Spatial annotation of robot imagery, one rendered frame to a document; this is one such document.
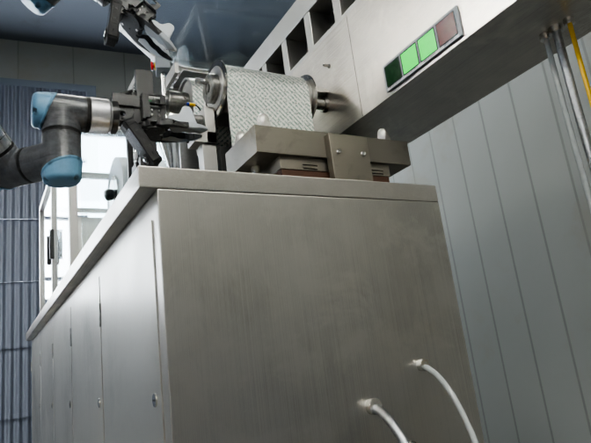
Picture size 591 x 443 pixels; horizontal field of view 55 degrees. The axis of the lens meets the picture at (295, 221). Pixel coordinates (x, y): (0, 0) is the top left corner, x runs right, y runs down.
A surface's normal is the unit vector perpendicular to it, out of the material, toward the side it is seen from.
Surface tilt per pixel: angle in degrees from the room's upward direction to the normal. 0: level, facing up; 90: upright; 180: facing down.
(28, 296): 90
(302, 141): 90
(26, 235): 90
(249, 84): 90
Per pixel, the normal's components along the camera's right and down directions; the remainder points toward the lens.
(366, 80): -0.87, -0.02
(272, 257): 0.47, -0.28
